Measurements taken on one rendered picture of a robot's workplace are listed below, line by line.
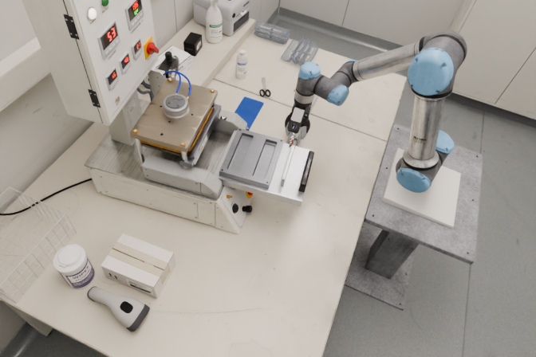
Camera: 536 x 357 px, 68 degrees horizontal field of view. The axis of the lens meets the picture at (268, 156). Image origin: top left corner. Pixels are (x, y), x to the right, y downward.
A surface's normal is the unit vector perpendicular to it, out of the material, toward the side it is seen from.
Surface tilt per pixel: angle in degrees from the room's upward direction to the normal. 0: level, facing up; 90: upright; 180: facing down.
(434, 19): 90
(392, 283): 0
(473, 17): 90
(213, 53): 0
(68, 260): 1
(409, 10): 90
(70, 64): 90
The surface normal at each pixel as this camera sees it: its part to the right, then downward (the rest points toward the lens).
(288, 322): 0.10, -0.63
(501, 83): -0.39, 0.69
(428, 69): -0.60, 0.50
